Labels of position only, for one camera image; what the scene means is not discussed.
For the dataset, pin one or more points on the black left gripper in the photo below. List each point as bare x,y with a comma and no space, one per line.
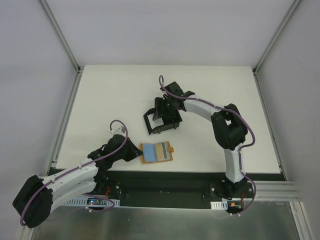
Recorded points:
129,152

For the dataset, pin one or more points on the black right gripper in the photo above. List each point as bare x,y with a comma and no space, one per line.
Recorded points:
170,114

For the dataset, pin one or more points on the black plastic card box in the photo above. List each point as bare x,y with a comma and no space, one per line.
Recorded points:
164,123

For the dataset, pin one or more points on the yellow leather card holder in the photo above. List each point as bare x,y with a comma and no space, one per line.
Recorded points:
153,153

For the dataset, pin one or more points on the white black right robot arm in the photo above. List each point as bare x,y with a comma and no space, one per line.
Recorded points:
229,129

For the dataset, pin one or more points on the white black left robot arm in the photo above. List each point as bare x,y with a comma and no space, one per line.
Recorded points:
40,196

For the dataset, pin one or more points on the white cards in box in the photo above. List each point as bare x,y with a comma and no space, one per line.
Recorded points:
154,123

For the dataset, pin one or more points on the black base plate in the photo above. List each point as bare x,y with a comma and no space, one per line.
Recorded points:
178,190

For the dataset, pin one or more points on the white cable duct left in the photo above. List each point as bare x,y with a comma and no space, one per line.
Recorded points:
87,201

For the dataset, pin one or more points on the white cable duct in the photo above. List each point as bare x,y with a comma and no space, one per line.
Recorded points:
87,201
219,205

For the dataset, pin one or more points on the white cable duct right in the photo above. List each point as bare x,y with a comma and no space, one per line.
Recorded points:
219,205

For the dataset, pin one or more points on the aluminium front cross rail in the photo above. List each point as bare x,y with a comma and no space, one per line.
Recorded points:
274,191

